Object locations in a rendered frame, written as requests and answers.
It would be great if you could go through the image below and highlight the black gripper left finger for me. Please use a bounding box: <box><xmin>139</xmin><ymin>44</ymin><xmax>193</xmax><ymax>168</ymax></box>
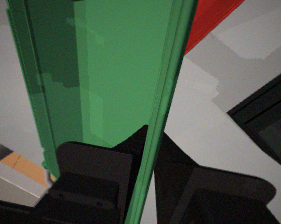
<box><xmin>56</xmin><ymin>124</ymin><xmax>148</xmax><ymax>224</ymax></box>

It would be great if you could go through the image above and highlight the red plastic tray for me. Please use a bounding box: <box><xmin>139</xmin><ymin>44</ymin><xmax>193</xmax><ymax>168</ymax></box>
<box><xmin>184</xmin><ymin>0</ymin><xmax>245</xmax><ymax>56</ymax></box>

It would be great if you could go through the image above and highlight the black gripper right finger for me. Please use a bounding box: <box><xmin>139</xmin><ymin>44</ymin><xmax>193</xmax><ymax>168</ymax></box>
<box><xmin>154</xmin><ymin>132</ymin><xmax>277</xmax><ymax>224</ymax></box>

